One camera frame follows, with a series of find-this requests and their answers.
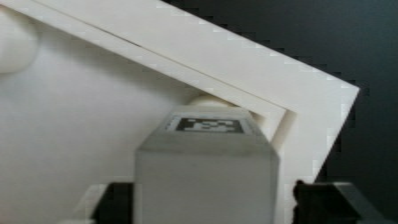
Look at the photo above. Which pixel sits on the white table leg with tag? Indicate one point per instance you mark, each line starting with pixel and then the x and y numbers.
pixel 207 168

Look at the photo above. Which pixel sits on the white fence frame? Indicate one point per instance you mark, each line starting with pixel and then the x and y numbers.
pixel 240 71

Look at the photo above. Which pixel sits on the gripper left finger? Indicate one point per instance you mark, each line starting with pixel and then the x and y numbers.
pixel 105 205

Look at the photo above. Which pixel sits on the white square table top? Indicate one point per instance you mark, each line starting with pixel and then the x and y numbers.
pixel 93 78

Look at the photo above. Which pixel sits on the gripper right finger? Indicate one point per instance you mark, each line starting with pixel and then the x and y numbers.
pixel 333 204

